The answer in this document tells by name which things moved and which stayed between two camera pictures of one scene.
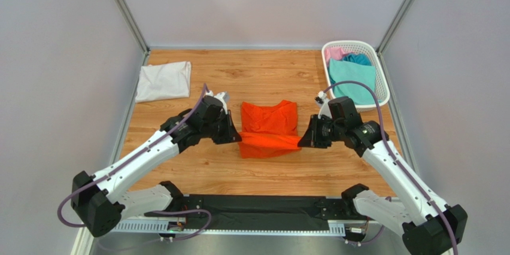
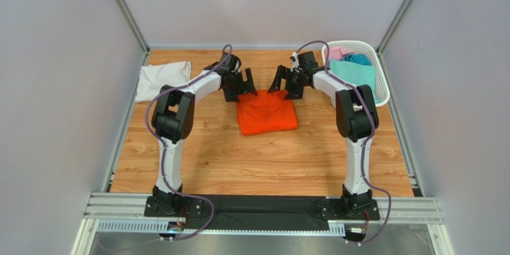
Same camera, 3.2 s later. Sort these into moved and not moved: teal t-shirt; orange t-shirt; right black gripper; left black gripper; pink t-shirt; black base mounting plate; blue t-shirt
Moved: right black gripper; orange t-shirt; left black gripper
Not moved: pink t-shirt; blue t-shirt; black base mounting plate; teal t-shirt
